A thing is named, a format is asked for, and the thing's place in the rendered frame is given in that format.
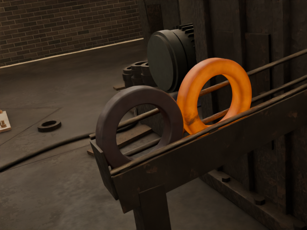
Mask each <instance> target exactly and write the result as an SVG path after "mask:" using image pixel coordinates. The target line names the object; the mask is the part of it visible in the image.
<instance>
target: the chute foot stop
mask: <svg viewBox="0 0 307 230"><path fill-rule="evenodd" d="M90 144H91V147H92V150H93V153H94V156H95V159H96V162H97V165H98V168H99V171H100V174H101V177H102V180H103V183H104V186H105V187H106V188H107V190H108V191H109V192H110V193H111V195H112V196H113V198H114V199H115V200H118V196H117V193H116V189H115V186H114V183H113V180H112V177H111V174H110V170H109V167H108V165H107V162H106V158H105V155H104V152H103V151H102V150H101V149H100V148H99V147H98V146H97V145H96V144H95V143H94V141H93V140H91V141H90Z"/></svg>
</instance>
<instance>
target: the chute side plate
mask: <svg viewBox="0 0 307 230"><path fill-rule="evenodd" d="M305 124H307V89H306V90H304V91H302V92H299V93H297V94H295V95H293V96H291V97H289V98H286V99H284V100H282V101H280V102H277V103H275V104H273V105H271V106H268V107H266V108H264V109H262V110H259V111H257V112H255V113H253V114H250V115H248V116H246V117H244V118H242V119H239V120H237V121H235V122H233V123H231V124H229V125H226V126H224V127H222V128H220V129H217V130H215V131H213V132H211V133H208V134H206V135H204V136H202V137H199V138H197V139H195V140H193V141H190V142H188V143H186V144H184V145H182V146H180V147H178V148H175V149H173V150H171V151H169V152H166V153H164V154H162V155H160V156H157V157H155V158H153V159H151V160H148V161H146V162H144V163H142V164H139V165H137V166H135V167H133V168H131V169H128V170H126V171H124V172H122V173H120V174H118V175H115V176H113V177H112V180H113V182H114V186H115V189H116V192H117V195H118V198H119V201H120V205H121V208H122V211H123V213H124V214H125V213H127V212H129V211H131V210H133V209H135V208H137V207H139V206H140V201H139V195H138V193H139V192H142V191H144V190H147V189H150V188H153V187H155V186H158V185H161V184H163V183H164V184H165V190H166V193H167V192H169V191H171V190H173V189H175V188H177V187H179V186H181V185H183V184H185V183H188V182H190V181H192V180H194V179H196V178H198V177H200V176H202V175H204V174H206V173H208V172H210V171H212V170H214V169H216V168H218V167H220V166H222V165H224V164H226V163H228V162H230V161H232V160H234V159H236V158H238V157H240V156H242V155H244V154H246V153H248V152H250V151H252V150H254V149H256V148H258V147H260V146H262V145H264V144H266V143H268V142H270V141H272V140H274V139H276V138H278V137H280V136H282V135H285V134H287V133H289V132H291V131H293V130H295V129H297V128H299V127H301V126H303V125H305Z"/></svg>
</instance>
